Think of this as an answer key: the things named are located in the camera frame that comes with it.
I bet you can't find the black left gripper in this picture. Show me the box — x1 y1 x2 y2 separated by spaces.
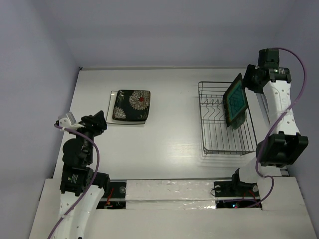
70 110 106 162

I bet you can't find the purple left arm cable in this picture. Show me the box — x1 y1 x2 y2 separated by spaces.
46 124 102 239

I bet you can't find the white black-rimmed square plate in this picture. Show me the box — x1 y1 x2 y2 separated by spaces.
106 91 146 125

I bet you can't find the black floral square plate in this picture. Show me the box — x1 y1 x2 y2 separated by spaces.
112 90 151 122

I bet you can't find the teal brown-rimmed square plate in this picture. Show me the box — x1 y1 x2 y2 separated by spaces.
223 73 248 127

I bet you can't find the white table edge rail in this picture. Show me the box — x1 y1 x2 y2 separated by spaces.
80 66 246 71

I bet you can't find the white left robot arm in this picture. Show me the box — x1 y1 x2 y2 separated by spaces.
48 111 110 239

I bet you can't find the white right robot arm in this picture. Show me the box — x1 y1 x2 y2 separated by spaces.
229 47 309 195

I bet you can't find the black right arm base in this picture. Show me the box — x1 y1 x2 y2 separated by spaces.
210 169 262 209

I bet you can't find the silver foil covered bar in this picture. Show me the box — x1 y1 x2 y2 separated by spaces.
125 180 216 210

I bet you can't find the black wire dish rack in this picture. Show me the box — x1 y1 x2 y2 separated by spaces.
198 81 257 156

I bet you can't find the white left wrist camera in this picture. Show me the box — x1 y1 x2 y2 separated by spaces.
56 112 84 130

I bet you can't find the pale green glass plate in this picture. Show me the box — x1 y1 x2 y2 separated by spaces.
231 111 247 130

